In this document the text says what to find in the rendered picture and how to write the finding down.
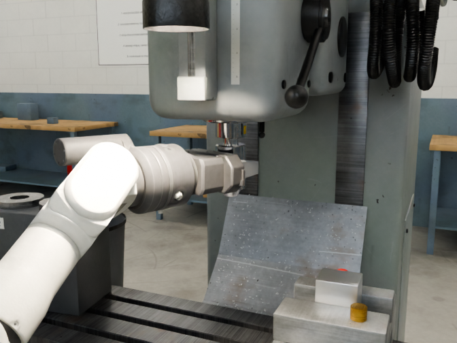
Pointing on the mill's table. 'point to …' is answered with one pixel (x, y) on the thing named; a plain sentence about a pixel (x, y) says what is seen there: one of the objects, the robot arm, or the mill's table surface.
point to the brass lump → (358, 312)
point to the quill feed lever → (323, 8)
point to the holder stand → (25, 208)
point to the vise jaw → (326, 324)
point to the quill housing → (237, 64)
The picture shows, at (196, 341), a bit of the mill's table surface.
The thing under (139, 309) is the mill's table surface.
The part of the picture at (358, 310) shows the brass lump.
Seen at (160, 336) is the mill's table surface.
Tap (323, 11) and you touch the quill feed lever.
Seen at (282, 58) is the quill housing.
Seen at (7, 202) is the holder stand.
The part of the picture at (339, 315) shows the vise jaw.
